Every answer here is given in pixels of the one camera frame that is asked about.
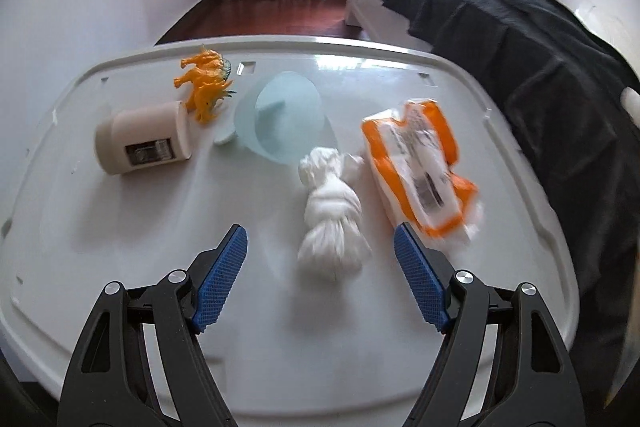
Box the white plastic storage bin lid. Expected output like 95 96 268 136
0 36 582 409

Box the knotted white cloth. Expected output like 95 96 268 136
297 146 374 284

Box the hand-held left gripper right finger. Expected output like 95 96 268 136
393 222 586 427

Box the white bed frame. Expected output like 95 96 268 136
345 0 417 44

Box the orange white wipes packet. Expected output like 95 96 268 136
360 99 484 245

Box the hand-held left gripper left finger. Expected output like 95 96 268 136
59 223 249 427

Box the light blue plastic cup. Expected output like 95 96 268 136
214 73 341 166

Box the beige cylindrical container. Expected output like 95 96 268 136
95 101 194 176

